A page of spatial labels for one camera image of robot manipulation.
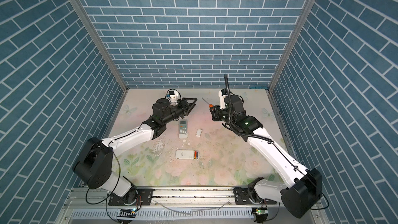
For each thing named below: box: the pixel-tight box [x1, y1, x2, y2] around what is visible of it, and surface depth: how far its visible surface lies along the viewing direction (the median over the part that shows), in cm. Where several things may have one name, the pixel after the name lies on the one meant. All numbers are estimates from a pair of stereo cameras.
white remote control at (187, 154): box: [175, 149, 200, 161], surface depth 88 cm
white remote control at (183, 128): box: [178, 119, 189, 139], surface depth 98 cm
